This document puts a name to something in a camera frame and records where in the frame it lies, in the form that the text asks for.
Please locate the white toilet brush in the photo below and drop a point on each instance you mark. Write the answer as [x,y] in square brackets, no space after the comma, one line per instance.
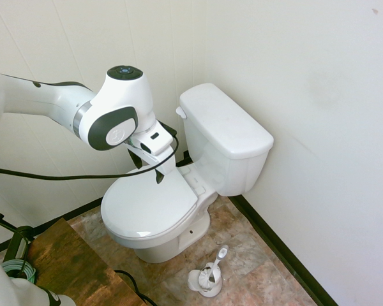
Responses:
[215,264]

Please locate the white toilet brush holder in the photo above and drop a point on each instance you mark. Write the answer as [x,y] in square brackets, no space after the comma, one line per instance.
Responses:
[194,282]

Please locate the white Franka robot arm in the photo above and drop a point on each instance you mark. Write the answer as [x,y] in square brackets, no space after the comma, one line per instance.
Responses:
[60,102]

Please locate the white toilet tank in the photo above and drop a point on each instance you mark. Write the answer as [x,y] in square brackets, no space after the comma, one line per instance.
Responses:
[233,172]

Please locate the white toilet seat cover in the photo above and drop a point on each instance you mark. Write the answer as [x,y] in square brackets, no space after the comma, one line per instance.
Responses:
[147,207]

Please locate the brown wooden table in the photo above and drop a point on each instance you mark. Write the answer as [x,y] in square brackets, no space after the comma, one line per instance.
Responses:
[73,264]

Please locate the white toilet tank lid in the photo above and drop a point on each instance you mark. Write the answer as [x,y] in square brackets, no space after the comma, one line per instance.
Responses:
[223,121]

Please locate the white toilet bowl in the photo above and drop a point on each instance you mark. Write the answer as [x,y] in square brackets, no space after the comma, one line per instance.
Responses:
[166,245]

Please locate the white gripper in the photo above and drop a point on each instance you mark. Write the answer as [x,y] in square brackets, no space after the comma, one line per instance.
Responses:
[166,161]

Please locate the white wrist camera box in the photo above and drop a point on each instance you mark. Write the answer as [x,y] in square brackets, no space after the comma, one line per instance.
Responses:
[154,140]

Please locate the long black baseboard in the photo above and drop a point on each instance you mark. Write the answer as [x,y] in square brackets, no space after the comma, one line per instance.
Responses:
[284,252]

